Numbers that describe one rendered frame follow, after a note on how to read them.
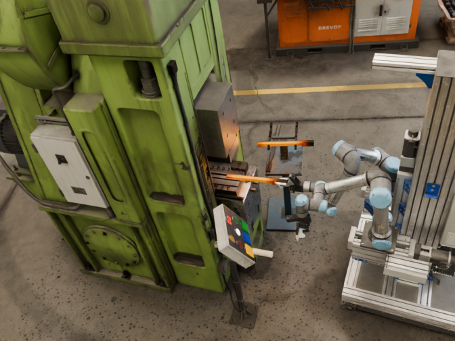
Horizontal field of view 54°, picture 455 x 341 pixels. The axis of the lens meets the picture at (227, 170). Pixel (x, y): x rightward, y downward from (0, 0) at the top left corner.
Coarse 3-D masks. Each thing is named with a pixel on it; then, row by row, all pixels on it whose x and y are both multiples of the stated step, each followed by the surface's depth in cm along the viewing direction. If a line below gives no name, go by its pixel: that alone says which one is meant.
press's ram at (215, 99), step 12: (204, 84) 291; (216, 84) 289; (228, 84) 288; (204, 96) 282; (216, 96) 280; (228, 96) 285; (204, 108) 272; (216, 108) 271; (228, 108) 288; (204, 120) 278; (216, 120) 275; (228, 120) 291; (204, 132) 285; (216, 132) 282; (228, 132) 294; (204, 144) 293; (216, 144) 290; (228, 144) 297; (216, 156) 298
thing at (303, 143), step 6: (258, 144) 352; (264, 144) 351; (270, 144) 350; (276, 144) 349; (282, 144) 349; (288, 144) 348; (294, 144) 347; (300, 144) 346; (306, 144) 347; (312, 144) 346
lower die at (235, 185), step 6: (210, 168) 346; (216, 168) 345; (234, 174) 338; (240, 174) 337; (216, 180) 337; (222, 180) 336; (228, 180) 335; (234, 180) 333; (240, 180) 334; (234, 186) 330; (240, 186) 336; (216, 192) 335; (234, 192) 328
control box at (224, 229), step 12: (216, 216) 288; (228, 216) 288; (216, 228) 282; (228, 228) 279; (240, 228) 294; (228, 240) 270; (240, 240) 284; (228, 252) 272; (240, 252) 274; (240, 264) 282; (252, 264) 284
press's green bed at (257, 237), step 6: (258, 216) 379; (258, 222) 380; (258, 228) 398; (252, 234) 365; (258, 234) 399; (264, 234) 411; (252, 240) 368; (258, 240) 394; (252, 246) 373; (258, 246) 394; (258, 258) 398
